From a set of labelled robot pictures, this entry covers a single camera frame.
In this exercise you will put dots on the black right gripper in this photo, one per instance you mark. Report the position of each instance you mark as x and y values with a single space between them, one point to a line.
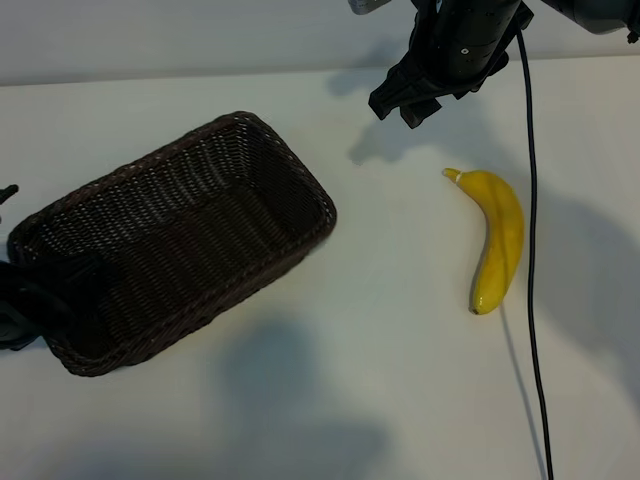
465 45

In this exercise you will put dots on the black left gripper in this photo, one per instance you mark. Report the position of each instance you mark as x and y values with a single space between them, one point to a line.
30 295

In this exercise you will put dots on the dark brown wicker basket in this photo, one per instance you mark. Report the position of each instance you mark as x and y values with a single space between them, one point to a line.
175 240

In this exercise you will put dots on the yellow banana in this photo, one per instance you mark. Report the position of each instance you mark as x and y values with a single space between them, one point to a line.
497 225

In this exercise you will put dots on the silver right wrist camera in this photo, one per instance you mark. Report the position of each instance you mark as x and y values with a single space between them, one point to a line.
367 5

